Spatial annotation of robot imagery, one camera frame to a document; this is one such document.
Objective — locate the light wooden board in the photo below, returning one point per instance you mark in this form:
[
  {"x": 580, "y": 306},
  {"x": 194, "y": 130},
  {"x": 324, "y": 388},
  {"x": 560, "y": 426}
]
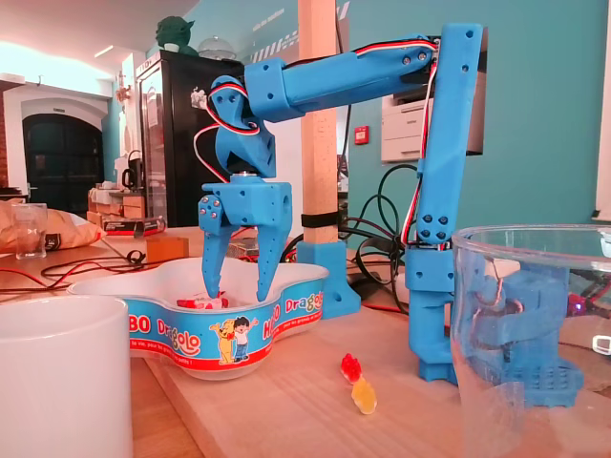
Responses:
[{"x": 286, "y": 410}]

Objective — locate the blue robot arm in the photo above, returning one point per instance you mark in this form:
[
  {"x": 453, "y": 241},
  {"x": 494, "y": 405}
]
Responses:
[{"x": 334, "y": 76}]

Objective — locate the wooden camera post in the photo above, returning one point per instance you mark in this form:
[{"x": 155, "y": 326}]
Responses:
[{"x": 317, "y": 119}]

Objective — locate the white ceramic mug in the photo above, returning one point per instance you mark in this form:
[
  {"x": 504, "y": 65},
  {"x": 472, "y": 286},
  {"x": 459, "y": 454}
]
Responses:
[{"x": 62, "y": 381}]

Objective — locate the clear glass dome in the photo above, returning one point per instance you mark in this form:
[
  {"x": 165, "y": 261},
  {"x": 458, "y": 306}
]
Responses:
[{"x": 215, "y": 47}]

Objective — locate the black refrigerator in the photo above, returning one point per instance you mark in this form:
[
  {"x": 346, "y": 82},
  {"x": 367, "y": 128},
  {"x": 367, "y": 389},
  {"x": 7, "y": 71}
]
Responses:
[{"x": 191, "y": 167}]

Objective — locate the clear plastic candy bowl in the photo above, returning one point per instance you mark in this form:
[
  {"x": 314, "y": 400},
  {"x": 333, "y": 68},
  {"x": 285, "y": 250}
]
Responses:
[{"x": 191, "y": 334}]

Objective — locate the red gummy candy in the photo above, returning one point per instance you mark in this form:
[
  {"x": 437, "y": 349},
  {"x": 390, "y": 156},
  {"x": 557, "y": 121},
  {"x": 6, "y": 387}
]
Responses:
[{"x": 351, "y": 367}]

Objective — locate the dark arched door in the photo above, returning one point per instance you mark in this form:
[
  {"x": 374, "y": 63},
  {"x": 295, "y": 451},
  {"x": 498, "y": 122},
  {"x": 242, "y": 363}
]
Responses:
[{"x": 62, "y": 167}]

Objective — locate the clear cased circuit board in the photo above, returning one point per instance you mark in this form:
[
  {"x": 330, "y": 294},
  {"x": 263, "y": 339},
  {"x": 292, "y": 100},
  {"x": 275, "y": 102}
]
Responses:
[{"x": 243, "y": 248}]

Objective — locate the beige paper bag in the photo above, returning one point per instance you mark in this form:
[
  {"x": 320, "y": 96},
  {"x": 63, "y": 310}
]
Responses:
[{"x": 71, "y": 231}]

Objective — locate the yellow gummy candy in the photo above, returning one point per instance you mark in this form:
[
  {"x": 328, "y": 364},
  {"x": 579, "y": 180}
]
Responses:
[{"x": 364, "y": 396}]

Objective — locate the small clear tumbler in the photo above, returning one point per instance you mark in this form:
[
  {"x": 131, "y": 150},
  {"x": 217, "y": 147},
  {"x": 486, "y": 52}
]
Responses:
[{"x": 29, "y": 234}]

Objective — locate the red fire alarm box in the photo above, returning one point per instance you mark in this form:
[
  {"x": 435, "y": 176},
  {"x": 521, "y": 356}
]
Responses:
[{"x": 362, "y": 135}]

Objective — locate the black red flat box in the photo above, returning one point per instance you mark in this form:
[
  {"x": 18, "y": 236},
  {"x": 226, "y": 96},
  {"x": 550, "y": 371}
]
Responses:
[{"x": 133, "y": 224}]

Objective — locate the black kettle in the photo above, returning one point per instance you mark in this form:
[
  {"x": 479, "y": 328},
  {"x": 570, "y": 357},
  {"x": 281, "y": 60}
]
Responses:
[{"x": 130, "y": 174}]

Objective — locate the photo fridge magnet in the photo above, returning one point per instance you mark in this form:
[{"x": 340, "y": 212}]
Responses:
[{"x": 200, "y": 97}]

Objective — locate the red white candy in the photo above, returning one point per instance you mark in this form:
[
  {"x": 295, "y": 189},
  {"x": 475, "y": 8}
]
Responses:
[
  {"x": 191, "y": 303},
  {"x": 217, "y": 303}
]

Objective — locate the clear drinking glass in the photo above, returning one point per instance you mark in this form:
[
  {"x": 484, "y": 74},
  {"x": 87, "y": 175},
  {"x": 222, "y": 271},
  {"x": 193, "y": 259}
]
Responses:
[{"x": 534, "y": 358}]

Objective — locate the green figure head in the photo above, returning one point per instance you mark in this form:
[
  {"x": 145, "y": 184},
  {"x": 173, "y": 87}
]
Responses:
[{"x": 174, "y": 35}]

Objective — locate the blue post mount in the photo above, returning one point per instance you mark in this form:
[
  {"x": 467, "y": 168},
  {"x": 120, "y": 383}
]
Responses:
[{"x": 329, "y": 276}]

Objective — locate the white printer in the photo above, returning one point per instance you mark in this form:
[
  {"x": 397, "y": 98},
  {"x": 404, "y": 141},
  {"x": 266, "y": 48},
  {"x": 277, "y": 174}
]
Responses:
[{"x": 401, "y": 129}]

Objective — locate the small wooden block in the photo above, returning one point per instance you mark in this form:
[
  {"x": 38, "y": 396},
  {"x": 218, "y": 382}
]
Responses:
[{"x": 167, "y": 248}]

